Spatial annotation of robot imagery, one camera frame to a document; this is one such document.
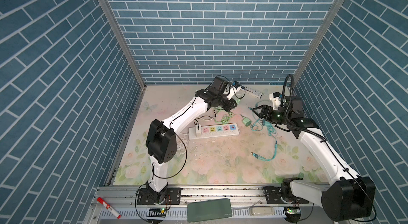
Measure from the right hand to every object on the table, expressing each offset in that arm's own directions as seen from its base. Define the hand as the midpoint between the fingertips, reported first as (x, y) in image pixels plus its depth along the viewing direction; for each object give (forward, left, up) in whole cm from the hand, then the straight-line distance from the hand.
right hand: (255, 109), depth 79 cm
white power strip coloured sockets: (-3, +20, -20) cm, 29 cm away
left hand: (+5, +10, -1) cm, 11 cm away
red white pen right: (-41, -35, -23) cm, 59 cm away
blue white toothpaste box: (+32, -7, -21) cm, 39 cm away
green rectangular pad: (-41, +20, -23) cm, 51 cm away
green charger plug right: (+6, +1, -21) cm, 22 cm away
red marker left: (-44, +64, -20) cm, 80 cm away
